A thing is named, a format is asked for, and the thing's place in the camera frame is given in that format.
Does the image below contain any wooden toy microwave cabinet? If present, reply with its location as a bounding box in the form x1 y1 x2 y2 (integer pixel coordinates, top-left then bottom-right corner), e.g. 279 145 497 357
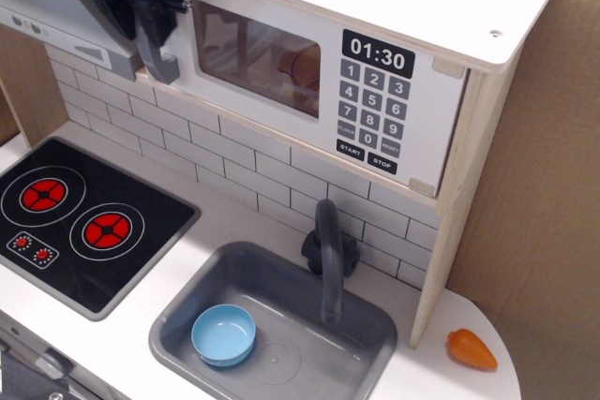
164 0 549 347

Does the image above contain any brown cardboard panel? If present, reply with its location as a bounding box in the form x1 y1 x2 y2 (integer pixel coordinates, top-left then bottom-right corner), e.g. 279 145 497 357
448 0 599 399

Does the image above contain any orange toy carrot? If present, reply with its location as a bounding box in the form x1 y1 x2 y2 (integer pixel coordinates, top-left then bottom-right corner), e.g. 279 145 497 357
447 329 498 371

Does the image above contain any grey toy sink basin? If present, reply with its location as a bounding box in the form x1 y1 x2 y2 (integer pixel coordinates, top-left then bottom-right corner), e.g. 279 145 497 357
149 242 397 399

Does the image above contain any grey oven front handle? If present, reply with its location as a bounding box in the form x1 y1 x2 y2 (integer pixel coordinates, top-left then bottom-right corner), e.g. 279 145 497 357
1 316 123 399

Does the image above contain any light blue bowl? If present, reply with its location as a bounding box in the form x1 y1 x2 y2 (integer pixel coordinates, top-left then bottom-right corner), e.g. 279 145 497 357
190 304 257 367

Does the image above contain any orange translucent pot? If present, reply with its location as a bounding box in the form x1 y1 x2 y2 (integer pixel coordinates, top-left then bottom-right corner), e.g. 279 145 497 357
277 44 321 118

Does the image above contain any black toy stovetop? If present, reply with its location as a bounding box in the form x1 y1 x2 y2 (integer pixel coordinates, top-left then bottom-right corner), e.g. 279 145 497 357
1 138 201 321

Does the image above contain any dark grey toy faucet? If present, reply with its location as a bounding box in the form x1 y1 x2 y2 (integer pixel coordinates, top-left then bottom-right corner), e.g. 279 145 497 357
301 199 360 324

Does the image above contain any white toy microwave door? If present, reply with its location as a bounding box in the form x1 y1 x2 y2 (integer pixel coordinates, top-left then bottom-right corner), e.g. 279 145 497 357
165 0 469 198

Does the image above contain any grey range hood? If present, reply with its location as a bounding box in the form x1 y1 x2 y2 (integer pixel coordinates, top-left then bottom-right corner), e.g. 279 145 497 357
1 0 143 81

